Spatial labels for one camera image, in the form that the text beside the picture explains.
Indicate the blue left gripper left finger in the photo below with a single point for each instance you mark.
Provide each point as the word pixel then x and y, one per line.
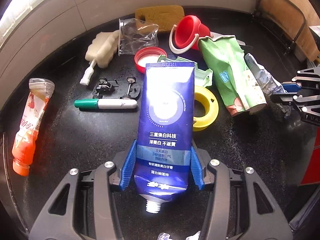
pixel 129 159

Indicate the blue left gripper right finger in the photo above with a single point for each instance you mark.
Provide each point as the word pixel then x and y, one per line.
pixel 196 166

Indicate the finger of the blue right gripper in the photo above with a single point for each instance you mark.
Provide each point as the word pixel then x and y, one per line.
pixel 282 97
pixel 291 87

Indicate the silver foil wrapper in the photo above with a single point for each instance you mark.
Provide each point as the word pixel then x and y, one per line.
pixel 259 85

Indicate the blue toothpaste tube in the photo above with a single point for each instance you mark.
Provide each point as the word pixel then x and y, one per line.
pixel 163 150

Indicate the green crushed paper cup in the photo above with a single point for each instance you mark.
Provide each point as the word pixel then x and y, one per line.
pixel 225 58

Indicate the white blue wrapper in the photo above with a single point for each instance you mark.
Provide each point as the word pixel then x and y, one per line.
pixel 176 236

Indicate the green white marker pen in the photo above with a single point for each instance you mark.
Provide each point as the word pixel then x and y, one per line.
pixel 106 104

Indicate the yellow tape roll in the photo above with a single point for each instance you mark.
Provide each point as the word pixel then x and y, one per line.
pixel 208 100

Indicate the green carton box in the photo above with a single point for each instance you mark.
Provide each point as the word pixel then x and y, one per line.
pixel 215 36

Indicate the black toy car chassis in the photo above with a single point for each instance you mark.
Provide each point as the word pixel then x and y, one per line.
pixel 128 89

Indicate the red collapsible bucket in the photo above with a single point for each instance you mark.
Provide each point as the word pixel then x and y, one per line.
pixel 186 34

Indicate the orange plastic drink bottle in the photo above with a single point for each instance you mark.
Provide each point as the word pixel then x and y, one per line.
pixel 40 92

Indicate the red jar lid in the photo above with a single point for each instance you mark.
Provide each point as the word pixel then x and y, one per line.
pixel 147 55

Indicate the clear crushed plastic cup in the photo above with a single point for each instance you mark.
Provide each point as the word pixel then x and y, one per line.
pixel 135 34

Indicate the black metal board rack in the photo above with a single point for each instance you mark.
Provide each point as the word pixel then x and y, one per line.
pixel 283 19

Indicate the wooden cutting board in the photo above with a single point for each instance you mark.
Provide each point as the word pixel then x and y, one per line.
pixel 306 45

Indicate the white foam brush sponge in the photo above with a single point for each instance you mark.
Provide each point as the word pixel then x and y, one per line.
pixel 100 52

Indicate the yellow brown sponge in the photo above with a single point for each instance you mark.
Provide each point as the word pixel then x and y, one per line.
pixel 165 16

